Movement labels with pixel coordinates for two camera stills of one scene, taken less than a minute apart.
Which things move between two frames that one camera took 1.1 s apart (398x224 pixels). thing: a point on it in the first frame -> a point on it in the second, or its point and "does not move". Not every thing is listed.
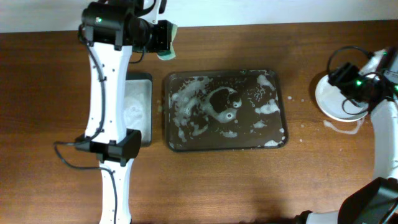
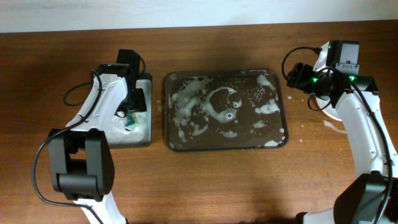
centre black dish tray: [221, 109] does not move
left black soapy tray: [138, 105] does not move
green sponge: [170, 53] -> [132, 121]
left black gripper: [166, 35] -> [137, 104]
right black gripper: [342, 76] -> [296, 74]
